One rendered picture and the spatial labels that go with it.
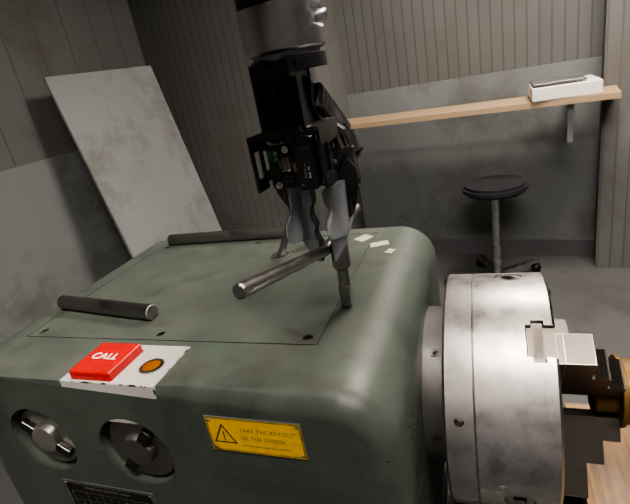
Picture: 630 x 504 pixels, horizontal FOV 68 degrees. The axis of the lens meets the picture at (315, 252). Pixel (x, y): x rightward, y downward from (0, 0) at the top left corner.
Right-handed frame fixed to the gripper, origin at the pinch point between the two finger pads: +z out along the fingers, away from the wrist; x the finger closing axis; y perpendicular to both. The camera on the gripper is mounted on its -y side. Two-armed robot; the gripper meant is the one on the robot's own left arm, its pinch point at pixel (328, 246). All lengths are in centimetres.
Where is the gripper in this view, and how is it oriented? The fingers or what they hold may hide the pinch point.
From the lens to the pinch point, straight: 52.7
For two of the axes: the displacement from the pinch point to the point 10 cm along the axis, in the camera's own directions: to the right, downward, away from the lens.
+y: -3.1, 3.9, -8.7
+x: 9.4, -0.4, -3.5
